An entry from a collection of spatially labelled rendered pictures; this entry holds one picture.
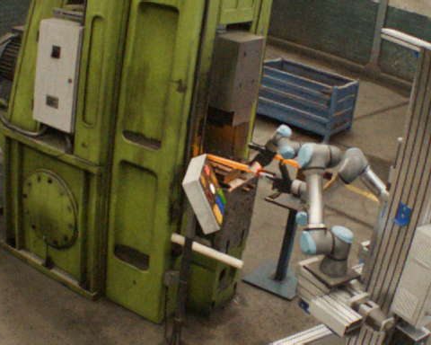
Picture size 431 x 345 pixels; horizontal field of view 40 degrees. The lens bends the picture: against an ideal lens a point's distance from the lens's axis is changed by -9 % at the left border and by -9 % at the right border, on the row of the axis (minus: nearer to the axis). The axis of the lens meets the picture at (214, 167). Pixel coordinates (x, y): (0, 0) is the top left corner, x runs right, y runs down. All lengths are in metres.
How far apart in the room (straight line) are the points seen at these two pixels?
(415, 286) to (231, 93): 1.45
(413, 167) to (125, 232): 1.84
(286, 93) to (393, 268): 4.79
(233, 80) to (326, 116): 4.08
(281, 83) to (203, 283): 4.08
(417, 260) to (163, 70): 1.66
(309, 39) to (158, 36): 9.03
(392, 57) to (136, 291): 8.35
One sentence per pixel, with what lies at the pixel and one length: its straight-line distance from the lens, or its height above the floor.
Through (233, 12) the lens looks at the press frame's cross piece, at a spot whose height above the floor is 1.90.
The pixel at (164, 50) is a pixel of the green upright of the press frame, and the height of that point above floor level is 1.67.
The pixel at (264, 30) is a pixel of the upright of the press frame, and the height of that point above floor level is 1.75.
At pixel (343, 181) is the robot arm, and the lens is 3.40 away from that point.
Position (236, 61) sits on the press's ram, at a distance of 3.45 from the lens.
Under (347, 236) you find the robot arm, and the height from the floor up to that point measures 1.04.
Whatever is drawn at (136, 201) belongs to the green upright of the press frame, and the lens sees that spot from 3.78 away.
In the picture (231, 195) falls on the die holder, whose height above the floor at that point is 0.88.
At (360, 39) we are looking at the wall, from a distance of 11.77.
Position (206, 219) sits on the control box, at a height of 1.00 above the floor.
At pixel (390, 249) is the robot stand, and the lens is 3.13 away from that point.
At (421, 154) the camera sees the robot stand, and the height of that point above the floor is 1.55.
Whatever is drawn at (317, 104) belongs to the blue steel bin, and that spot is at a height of 0.44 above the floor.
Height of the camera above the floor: 2.42
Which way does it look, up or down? 22 degrees down
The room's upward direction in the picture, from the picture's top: 8 degrees clockwise
